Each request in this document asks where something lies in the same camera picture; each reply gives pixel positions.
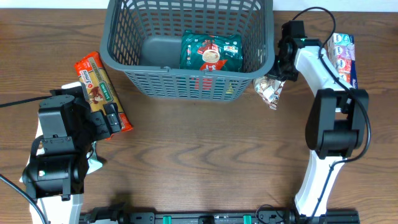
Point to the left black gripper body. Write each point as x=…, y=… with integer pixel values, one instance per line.
x=101, y=125

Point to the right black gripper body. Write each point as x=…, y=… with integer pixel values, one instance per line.
x=280, y=71

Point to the green Nescafe coffee bag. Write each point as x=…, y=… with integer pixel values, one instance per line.
x=210, y=52

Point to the grey plastic basket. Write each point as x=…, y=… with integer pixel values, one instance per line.
x=143, y=40

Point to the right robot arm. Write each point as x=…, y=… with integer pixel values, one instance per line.
x=338, y=122

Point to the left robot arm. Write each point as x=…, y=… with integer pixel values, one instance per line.
x=58, y=163

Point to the light blue snack bar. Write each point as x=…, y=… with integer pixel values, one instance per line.
x=93, y=162

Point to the San Remo spaghetti packet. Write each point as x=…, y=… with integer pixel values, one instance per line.
x=91, y=72

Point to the Kleenex tissue multipack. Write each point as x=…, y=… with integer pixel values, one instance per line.
x=341, y=53

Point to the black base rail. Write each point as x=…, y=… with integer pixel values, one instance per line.
x=265, y=214

